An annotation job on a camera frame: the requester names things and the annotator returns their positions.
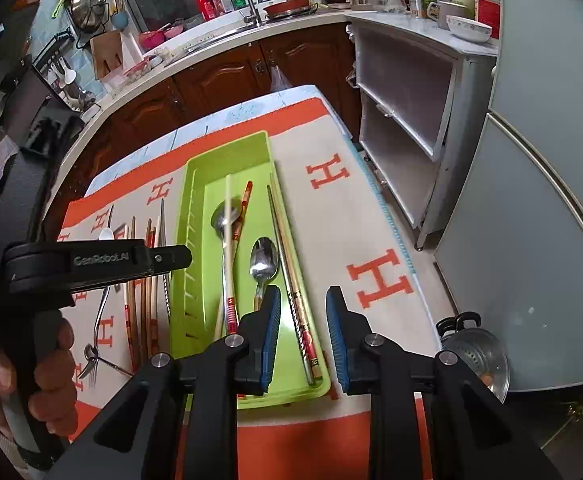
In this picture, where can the tan chopstick black band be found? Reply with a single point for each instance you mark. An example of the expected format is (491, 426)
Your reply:
(307, 345)

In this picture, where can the blue cup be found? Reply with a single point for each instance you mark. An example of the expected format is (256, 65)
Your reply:
(120, 20)

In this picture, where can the white ceramic spoon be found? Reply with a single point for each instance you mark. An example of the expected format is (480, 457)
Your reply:
(106, 233)

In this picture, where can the black wall rack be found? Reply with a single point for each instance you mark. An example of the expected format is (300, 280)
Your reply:
(53, 45)

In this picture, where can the stainless steel panel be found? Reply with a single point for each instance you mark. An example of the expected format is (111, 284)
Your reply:
(21, 195)

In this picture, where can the white patterned bowl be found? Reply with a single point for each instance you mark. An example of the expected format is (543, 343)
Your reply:
(469, 30)

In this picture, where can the red lidded container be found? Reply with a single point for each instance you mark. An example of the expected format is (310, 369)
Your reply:
(137, 72)

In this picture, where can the clear plastic bag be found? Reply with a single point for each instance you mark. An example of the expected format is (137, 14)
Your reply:
(281, 80)

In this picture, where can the white plastic ladle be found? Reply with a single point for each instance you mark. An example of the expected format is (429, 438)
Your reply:
(59, 69)
(70, 76)

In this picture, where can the steel kitchen sink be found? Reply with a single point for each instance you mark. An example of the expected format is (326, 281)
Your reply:
(211, 39)

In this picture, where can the white cutting board holder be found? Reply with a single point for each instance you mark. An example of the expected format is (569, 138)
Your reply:
(130, 52)

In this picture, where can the white mug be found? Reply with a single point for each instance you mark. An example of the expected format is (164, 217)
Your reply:
(449, 16)

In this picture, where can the aluminium cabinet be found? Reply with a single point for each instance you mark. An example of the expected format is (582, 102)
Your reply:
(401, 90)

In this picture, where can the red box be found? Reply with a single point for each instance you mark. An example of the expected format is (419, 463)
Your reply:
(488, 12)

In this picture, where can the wooden cutting board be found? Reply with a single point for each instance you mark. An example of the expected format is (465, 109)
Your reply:
(105, 52)

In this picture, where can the brown wooden chopstick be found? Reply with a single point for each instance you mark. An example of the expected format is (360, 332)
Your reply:
(134, 230)
(148, 232)

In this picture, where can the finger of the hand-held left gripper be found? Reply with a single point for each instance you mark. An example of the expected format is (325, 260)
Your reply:
(169, 260)

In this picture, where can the black range hood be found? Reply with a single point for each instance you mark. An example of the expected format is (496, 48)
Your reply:
(46, 110)

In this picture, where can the hanging steel bowl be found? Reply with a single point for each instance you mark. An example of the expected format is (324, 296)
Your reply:
(88, 7)

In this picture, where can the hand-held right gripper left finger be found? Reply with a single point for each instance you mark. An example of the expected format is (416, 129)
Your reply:
(273, 340)

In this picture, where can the red frying pan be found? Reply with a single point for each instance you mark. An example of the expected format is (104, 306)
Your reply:
(289, 8)

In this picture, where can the orange beige printed blanket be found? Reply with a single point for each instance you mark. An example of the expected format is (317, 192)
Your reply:
(351, 210)

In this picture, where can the red bottle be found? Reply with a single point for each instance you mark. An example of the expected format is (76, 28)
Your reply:
(205, 7)

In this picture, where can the white chopstick red striped end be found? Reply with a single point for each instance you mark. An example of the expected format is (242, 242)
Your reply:
(229, 260)
(158, 230)

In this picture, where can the green plastic tray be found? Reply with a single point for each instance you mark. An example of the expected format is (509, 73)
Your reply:
(241, 160)

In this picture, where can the person's left hand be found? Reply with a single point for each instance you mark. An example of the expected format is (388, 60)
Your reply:
(53, 375)

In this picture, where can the white kitchen countertop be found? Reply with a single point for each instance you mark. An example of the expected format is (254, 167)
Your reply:
(296, 26)

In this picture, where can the grey refrigerator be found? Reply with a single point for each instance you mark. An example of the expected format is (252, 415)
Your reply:
(546, 185)

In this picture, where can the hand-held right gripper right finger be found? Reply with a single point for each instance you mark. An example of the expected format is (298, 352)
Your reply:
(335, 345)

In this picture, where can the pink bowl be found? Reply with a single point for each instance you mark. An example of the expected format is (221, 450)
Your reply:
(174, 31)
(151, 41)

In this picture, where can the metal chopstick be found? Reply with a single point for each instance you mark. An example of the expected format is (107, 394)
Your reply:
(285, 260)
(164, 225)

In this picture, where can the glass jar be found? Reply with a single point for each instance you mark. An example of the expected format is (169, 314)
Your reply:
(414, 5)

